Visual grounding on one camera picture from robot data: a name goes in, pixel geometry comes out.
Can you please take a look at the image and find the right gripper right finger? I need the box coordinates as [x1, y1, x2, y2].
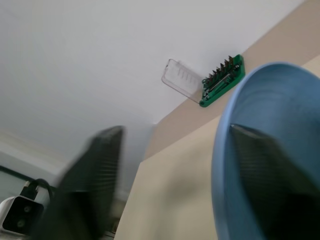
[229, 123, 320, 240]

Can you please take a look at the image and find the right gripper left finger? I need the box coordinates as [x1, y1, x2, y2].
[32, 124, 126, 240]

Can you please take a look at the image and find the blue plate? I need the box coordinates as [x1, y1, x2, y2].
[211, 61, 320, 240]

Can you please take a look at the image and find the green screwdriver bit set case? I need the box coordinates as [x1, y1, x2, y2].
[161, 54, 246, 109]

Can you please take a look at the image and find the white camera with cable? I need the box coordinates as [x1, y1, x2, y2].
[0, 196, 45, 237]

